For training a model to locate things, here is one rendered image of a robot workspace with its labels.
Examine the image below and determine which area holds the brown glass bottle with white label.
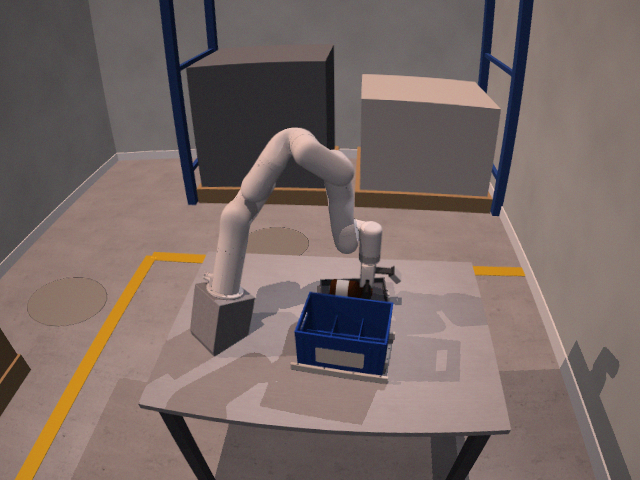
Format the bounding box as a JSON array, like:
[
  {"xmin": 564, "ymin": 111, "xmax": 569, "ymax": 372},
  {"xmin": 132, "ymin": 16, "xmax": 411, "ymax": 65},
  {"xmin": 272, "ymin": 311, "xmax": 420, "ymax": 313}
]
[{"xmin": 330, "ymin": 279, "xmax": 363, "ymax": 298}]

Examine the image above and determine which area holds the blue plastic crate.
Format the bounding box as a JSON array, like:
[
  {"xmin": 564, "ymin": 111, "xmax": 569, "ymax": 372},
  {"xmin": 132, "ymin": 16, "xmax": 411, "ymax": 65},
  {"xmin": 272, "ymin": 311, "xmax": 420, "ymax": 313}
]
[{"xmin": 294, "ymin": 292, "xmax": 393, "ymax": 376}]

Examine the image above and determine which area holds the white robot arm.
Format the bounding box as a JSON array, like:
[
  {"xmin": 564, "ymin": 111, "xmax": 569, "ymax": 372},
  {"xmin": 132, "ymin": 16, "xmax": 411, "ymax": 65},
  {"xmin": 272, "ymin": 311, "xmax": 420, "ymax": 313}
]
[{"xmin": 203, "ymin": 128, "xmax": 382, "ymax": 300}]

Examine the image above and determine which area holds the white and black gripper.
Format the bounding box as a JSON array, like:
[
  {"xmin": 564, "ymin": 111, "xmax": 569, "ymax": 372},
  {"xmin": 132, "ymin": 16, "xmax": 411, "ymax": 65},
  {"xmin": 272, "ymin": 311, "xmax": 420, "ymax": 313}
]
[{"xmin": 359, "ymin": 260, "xmax": 380, "ymax": 299}]

